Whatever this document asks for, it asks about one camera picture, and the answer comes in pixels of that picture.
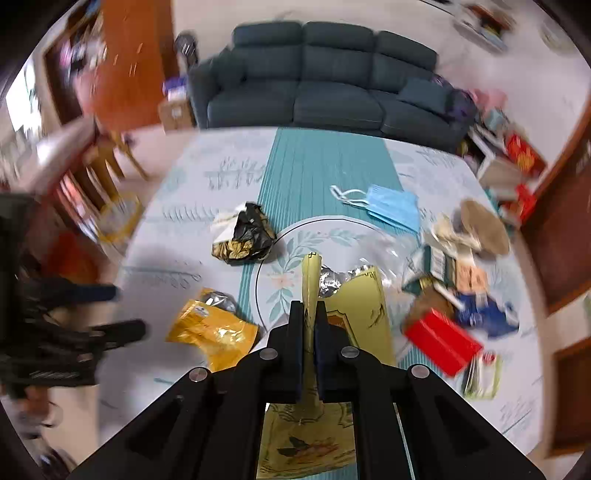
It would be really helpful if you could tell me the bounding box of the cream rimmed trash bin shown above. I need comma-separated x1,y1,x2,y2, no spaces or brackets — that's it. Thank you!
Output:
98,194,143,241

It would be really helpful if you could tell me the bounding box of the black gold crumpled wrapper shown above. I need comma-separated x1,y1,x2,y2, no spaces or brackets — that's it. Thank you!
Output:
211,202,278,265

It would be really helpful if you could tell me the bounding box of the blue face mask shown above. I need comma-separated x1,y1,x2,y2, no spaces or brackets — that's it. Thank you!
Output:
330,184,421,234

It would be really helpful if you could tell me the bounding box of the white crumpled wrapper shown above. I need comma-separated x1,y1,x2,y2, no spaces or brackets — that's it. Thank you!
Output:
425,215,481,252

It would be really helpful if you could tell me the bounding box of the red gift box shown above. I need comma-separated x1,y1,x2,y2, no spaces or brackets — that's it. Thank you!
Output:
501,185,537,223
505,131,548,177

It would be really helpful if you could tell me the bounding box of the brown packet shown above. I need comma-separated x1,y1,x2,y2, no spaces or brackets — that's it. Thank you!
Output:
406,286,455,324

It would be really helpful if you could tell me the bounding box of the cardboard box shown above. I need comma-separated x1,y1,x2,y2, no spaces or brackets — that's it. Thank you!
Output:
158,99,195,132

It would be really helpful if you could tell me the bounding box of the yellow-green snack bag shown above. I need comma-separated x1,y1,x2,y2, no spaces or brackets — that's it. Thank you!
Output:
256,251,398,478

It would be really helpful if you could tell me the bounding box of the orange wooden door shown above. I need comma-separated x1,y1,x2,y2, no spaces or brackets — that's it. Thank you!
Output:
99,0,176,132

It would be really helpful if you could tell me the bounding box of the dark brown door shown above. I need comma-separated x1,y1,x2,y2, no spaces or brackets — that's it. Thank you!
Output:
522,134,591,315

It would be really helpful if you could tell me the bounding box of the tan round disc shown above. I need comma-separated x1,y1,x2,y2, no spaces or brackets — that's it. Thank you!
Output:
459,199,511,256

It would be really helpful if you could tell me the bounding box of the blue plastic packet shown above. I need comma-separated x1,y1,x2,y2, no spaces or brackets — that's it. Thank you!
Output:
455,293,520,340

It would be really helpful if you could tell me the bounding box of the yellow snack bag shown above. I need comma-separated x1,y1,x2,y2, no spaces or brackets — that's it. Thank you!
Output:
166,288,259,372

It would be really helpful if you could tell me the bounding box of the green white carton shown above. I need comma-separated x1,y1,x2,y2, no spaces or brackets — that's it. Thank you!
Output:
402,244,458,296

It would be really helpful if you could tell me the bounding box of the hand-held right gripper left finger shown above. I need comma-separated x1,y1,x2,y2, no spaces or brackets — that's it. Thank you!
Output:
67,300,308,480

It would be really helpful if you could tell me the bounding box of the clear plastic wrap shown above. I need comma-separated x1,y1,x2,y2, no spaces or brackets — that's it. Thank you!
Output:
360,230,426,287

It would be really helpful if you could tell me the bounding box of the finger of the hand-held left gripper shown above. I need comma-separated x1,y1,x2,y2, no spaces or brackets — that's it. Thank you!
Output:
69,319,147,352
41,278,123,308

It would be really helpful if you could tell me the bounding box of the green edged packet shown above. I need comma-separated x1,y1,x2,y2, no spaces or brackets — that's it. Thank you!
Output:
464,353,503,400

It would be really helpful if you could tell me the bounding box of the dark teal cushion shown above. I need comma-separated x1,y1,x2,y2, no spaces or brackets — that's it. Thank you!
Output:
397,78,451,114

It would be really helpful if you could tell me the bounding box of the printed tablecloth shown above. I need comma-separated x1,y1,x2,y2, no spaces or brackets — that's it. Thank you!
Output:
99,127,555,457

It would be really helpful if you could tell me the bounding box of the wooden chair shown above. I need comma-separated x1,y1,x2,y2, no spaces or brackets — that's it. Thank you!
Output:
83,131,149,204

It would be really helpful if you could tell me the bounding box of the small orange packet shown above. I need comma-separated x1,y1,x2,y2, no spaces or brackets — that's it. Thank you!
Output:
455,261,488,296

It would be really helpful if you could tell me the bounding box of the dark teal sofa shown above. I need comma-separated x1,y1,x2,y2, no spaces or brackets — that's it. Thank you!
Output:
188,21,476,153

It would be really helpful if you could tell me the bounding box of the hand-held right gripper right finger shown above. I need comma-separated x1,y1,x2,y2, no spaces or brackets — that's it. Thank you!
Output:
316,301,546,480

